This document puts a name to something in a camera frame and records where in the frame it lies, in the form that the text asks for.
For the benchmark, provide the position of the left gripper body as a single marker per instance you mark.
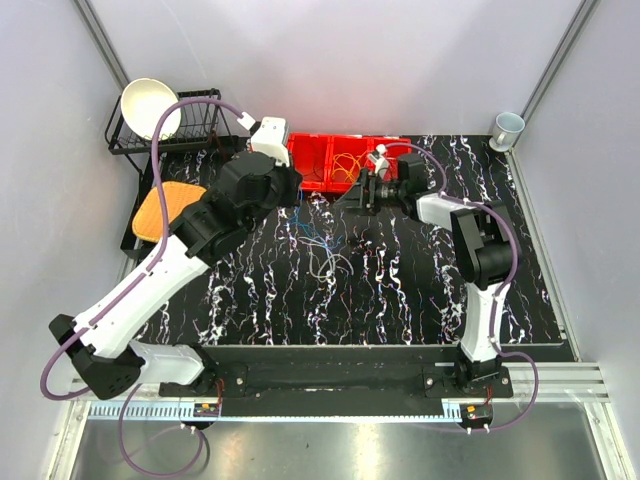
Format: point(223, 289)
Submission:
point(283, 194)

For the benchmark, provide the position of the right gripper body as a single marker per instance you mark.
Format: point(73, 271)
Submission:
point(380, 194)

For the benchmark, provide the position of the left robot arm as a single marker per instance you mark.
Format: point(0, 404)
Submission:
point(100, 342)

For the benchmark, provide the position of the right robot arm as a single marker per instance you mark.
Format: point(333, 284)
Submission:
point(486, 254)

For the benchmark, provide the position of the red bin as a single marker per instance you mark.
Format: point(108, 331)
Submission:
point(396, 147)
point(347, 155)
point(310, 152)

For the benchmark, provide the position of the woven bamboo tray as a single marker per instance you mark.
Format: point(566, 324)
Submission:
point(147, 223)

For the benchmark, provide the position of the white bowl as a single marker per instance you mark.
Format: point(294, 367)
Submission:
point(142, 103)

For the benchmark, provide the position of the light blue mug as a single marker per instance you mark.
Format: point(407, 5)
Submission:
point(505, 131)

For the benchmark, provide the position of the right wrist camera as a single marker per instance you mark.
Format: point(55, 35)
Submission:
point(377, 157)

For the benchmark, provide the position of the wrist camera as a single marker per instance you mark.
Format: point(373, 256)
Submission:
point(269, 136)
point(377, 157)

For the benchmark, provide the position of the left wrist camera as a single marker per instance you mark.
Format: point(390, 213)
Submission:
point(269, 136)

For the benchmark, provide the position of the black wire dish rack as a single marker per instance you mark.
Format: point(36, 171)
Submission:
point(204, 143)

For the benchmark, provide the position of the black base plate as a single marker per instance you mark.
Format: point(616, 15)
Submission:
point(330, 382)

